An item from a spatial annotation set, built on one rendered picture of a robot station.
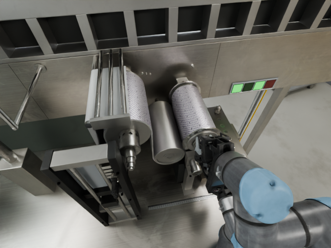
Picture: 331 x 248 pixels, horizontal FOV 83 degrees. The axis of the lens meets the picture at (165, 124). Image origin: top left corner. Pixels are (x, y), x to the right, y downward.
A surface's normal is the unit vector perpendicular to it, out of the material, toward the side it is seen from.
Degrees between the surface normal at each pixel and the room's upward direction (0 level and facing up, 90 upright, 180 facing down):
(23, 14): 90
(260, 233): 53
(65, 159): 0
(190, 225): 0
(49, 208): 0
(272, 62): 90
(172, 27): 90
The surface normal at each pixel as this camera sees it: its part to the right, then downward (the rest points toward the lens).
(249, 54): 0.18, 0.75
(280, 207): 0.14, 0.17
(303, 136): -0.01, -0.65
